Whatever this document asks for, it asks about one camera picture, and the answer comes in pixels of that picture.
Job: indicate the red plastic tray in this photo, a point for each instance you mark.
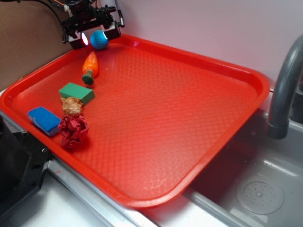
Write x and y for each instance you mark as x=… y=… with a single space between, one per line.
x=159 y=115

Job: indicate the brown cardboard panel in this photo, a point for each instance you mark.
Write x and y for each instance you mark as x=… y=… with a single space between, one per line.
x=30 y=37

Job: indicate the blue scrubbing sponge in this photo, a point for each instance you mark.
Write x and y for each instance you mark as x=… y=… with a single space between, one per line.
x=45 y=120

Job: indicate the round grey sink drain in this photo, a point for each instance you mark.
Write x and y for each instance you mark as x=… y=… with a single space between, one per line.
x=259 y=195

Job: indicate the green rectangular block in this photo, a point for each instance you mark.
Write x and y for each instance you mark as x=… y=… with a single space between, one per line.
x=84 y=94

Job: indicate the orange plastic toy carrot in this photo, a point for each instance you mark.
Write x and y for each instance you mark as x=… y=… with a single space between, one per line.
x=90 y=69

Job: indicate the grey plastic sink basin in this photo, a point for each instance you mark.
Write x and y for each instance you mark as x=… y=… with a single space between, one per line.
x=210 y=200

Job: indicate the tan conch seashell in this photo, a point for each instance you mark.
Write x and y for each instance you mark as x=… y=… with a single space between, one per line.
x=72 y=106

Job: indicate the crumpled red cloth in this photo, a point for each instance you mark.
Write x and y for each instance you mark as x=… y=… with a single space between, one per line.
x=73 y=130

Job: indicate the grey curved faucet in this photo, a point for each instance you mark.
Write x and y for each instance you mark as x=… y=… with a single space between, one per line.
x=287 y=99

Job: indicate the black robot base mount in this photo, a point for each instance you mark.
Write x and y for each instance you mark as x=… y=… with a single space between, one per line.
x=23 y=161

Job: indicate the blue textured ball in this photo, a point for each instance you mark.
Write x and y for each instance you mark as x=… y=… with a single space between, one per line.
x=99 y=40

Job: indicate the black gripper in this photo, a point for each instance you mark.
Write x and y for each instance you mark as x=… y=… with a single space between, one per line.
x=84 y=16

